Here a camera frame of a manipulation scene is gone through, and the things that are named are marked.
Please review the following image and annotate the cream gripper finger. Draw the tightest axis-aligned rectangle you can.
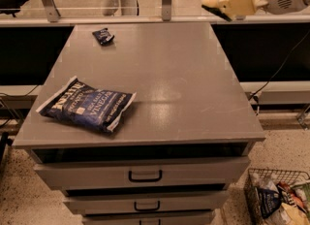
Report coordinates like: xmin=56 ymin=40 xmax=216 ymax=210
xmin=201 ymin=5 xmax=232 ymax=22

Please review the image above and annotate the yellow sponge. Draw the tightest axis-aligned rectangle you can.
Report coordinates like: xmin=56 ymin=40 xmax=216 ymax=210
xmin=201 ymin=0 xmax=219 ymax=9

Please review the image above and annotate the small dark blue snack packet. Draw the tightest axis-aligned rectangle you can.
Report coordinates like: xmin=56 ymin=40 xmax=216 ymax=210
xmin=93 ymin=28 xmax=114 ymax=46

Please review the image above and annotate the grey drawer cabinet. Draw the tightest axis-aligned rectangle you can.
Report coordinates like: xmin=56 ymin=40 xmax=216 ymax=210
xmin=12 ymin=21 xmax=266 ymax=225

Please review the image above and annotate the large blue chip bag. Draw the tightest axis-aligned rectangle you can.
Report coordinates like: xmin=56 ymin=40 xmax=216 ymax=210
xmin=36 ymin=77 xmax=136 ymax=133

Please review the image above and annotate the top grey drawer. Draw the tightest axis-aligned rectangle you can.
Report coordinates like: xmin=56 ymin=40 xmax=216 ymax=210
xmin=34 ymin=156 xmax=250 ymax=190

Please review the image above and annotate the grey drawer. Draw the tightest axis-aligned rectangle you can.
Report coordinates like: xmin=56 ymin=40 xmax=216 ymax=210
xmin=82 ymin=210 xmax=215 ymax=225
xmin=34 ymin=156 xmax=250 ymax=190
xmin=64 ymin=190 xmax=229 ymax=215

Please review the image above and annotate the red snack bag in basket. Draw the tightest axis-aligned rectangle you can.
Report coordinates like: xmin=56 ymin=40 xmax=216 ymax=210
xmin=277 ymin=181 xmax=305 ymax=210

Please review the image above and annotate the blue snack bag in basket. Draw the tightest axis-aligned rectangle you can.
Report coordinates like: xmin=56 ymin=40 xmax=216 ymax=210
xmin=257 ymin=188 xmax=281 ymax=219

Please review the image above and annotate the green snack bag in basket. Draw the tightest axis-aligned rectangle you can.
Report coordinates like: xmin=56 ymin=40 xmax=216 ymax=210
xmin=293 ymin=180 xmax=310 ymax=211

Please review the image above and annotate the middle grey drawer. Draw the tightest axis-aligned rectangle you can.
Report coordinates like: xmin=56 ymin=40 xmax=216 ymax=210
xmin=64 ymin=190 xmax=229 ymax=215

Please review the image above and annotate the bottom grey drawer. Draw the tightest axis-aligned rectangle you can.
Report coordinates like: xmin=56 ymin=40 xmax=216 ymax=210
xmin=82 ymin=210 xmax=215 ymax=225

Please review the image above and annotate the yellow snack bag in basket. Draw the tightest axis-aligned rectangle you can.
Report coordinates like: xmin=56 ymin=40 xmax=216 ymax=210
xmin=270 ymin=203 xmax=310 ymax=225

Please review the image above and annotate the black cable right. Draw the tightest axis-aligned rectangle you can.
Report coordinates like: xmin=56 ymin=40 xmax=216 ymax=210
xmin=247 ymin=29 xmax=310 ymax=117

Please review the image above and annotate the left metal bracket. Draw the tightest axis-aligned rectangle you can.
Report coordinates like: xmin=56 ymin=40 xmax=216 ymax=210
xmin=41 ymin=0 xmax=61 ymax=22

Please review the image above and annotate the black cables left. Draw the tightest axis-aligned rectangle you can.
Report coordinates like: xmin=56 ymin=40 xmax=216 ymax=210
xmin=0 ymin=84 xmax=40 ymax=130

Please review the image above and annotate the wire basket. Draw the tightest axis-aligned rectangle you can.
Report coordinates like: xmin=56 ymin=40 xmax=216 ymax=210
xmin=244 ymin=168 xmax=309 ymax=225

